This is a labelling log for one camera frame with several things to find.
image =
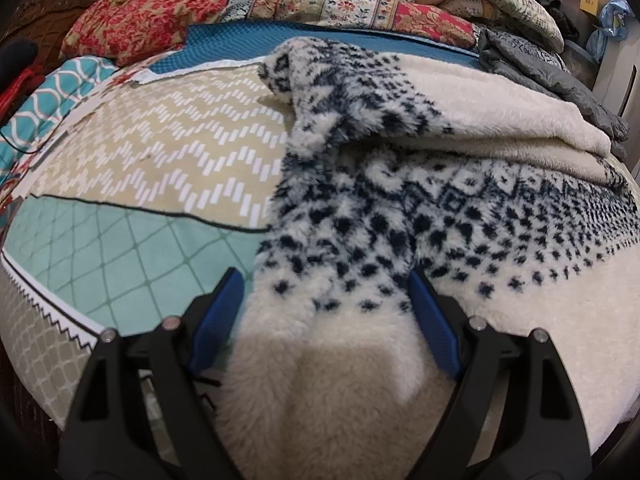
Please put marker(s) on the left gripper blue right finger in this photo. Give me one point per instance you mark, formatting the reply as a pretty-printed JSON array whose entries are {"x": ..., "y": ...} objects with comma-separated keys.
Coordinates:
[{"x": 433, "y": 324}]

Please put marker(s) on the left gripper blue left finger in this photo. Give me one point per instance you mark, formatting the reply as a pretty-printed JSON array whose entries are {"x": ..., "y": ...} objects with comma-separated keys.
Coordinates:
[{"x": 215, "y": 315}]

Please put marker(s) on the white navy patterned fleece garment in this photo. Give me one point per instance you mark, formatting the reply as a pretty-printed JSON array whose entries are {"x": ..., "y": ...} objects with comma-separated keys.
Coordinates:
[{"x": 505, "y": 199}]

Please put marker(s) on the patterned teal beige bedsheet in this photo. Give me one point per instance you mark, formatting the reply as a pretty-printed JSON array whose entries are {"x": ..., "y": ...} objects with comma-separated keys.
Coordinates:
[{"x": 141, "y": 188}]

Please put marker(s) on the dark grey padded jacket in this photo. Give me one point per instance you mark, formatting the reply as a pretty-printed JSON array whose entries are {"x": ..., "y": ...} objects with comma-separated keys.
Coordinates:
[{"x": 521, "y": 61}]

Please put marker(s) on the white appliance cabinet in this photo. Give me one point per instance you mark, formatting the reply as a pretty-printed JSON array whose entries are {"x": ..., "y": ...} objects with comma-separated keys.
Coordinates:
[{"x": 617, "y": 86}]

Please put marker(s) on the red patchwork quilt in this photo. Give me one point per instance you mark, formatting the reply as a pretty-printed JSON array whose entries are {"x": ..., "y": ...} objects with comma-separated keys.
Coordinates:
[{"x": 128, "y": 31}]

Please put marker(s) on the carved dark wooden headboard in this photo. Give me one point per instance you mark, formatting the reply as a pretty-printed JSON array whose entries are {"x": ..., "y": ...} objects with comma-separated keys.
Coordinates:
[{"x": 46, "y": 23}]

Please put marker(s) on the blue floral cloth cover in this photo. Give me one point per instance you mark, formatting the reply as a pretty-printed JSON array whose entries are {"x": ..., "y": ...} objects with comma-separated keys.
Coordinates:
[{"x": 612, "y": 19}]

